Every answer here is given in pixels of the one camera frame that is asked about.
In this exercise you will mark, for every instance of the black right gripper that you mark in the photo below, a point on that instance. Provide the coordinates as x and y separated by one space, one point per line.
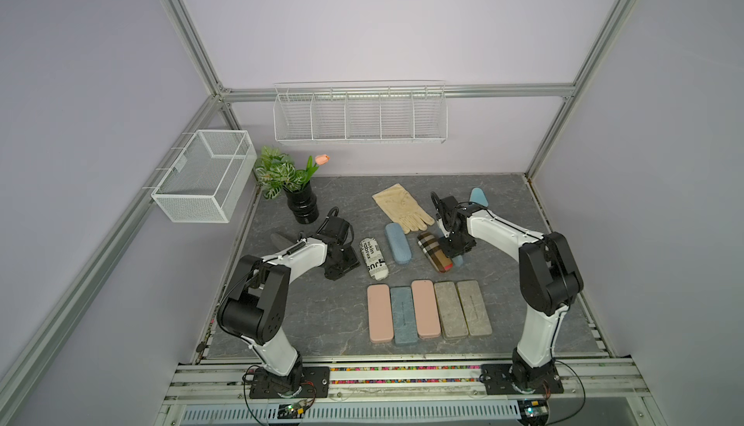
449 252

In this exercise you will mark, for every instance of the teal grey case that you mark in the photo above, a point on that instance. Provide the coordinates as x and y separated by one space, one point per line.
404 319

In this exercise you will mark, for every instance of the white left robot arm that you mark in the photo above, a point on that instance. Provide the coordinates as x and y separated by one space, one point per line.
253 308

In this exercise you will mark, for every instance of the green glasses case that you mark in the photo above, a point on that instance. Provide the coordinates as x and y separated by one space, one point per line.
452 318

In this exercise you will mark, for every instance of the case with white sunglasses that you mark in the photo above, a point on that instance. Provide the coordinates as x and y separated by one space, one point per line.
398 243

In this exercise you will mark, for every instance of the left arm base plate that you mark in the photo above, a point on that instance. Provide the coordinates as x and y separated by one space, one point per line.
308 382

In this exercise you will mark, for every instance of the beige case black glasses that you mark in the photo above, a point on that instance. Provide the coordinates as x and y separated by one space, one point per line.
430 246

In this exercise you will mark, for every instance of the pink tulip flower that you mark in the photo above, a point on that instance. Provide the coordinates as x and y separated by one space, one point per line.
322 159

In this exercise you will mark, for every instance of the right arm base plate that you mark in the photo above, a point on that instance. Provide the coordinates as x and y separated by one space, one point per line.
519 379

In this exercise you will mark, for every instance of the long white wire shelf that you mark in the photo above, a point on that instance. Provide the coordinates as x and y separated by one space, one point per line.
361 112

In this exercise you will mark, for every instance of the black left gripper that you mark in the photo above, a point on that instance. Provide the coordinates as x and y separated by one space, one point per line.
353 262

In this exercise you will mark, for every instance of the aluminium frame post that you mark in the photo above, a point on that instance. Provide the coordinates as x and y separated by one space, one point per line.
189 36

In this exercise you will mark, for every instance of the black glossy vase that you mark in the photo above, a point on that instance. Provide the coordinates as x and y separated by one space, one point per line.
303 203

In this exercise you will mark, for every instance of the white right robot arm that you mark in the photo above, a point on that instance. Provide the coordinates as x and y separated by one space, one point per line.
549 282

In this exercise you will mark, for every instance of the green artificial plant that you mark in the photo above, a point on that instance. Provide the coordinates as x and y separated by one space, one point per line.
277 172

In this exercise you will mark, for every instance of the aluminium mounting rail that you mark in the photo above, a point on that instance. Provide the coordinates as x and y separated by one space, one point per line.
409 379

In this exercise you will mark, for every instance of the beige fabric glove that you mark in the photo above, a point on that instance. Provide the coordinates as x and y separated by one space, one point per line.
399 205

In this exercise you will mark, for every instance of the white wire basket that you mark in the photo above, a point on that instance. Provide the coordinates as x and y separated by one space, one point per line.
206 179

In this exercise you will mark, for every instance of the beige case brown sunglasses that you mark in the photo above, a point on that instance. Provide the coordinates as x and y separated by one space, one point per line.
374 260

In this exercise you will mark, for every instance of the teal small trowel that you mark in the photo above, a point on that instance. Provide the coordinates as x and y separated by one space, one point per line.
478 196

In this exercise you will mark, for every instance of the white vented cable duct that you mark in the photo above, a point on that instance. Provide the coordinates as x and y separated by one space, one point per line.
327 413

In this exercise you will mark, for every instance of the pink glasses case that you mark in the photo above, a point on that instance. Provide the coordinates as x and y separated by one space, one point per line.
426 310

